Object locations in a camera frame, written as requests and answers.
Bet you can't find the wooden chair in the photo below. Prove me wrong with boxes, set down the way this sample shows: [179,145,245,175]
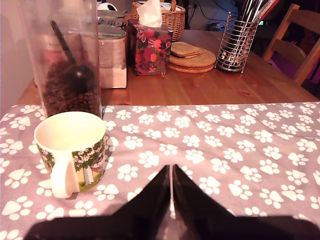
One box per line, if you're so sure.
[261,3,320,86]

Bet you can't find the round cork trivet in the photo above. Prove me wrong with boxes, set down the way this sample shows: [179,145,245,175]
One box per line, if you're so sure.
[167,62,216,74]
[168,47,217,69]

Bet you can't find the floral tissue box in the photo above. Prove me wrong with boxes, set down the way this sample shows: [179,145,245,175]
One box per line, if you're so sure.
[127,18,174,77]

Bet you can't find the grey paw print cloth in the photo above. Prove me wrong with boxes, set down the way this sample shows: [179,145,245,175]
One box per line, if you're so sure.
[0,101,320,240]

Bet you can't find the black round scoop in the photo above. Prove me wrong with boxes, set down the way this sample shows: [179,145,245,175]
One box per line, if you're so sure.
[51,20,96,101]

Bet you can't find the brown coffee beans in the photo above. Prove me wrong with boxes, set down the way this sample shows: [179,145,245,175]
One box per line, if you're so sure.
[41,59,102,118]

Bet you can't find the small white round camera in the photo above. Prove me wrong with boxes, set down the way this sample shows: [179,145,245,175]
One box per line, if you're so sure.
[96,1,118,12]

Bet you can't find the slim dark metal utensil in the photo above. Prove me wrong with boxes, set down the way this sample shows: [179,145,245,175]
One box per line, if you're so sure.
[249,0,266,23]
[236,0,253,22]

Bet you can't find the white tissue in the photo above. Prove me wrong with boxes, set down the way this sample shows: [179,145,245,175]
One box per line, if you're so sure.
[136,0,163,28]

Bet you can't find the wicker basket with handle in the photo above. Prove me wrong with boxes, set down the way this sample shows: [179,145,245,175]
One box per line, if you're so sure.
[129,1,186,42]

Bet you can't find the clear plastic storage container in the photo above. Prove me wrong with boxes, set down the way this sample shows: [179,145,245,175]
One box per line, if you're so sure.
[18,0,103,120]

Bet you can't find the red flat utensil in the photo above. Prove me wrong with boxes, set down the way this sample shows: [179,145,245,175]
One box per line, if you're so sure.
[259,0,280,19]

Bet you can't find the square cork coaster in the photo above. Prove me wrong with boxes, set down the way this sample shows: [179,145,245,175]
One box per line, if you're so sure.
[170,41,201,56]
[171,48,204,59]

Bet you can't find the chrome wire utensil rack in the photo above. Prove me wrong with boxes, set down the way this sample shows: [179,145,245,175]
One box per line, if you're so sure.
[214,11,262,74]

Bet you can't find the silver and white carton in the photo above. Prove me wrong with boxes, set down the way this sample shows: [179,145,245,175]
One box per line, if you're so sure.
[97,24,128,90]

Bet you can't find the white floral print mug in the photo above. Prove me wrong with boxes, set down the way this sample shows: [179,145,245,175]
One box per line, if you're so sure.
[33,111,107,200]

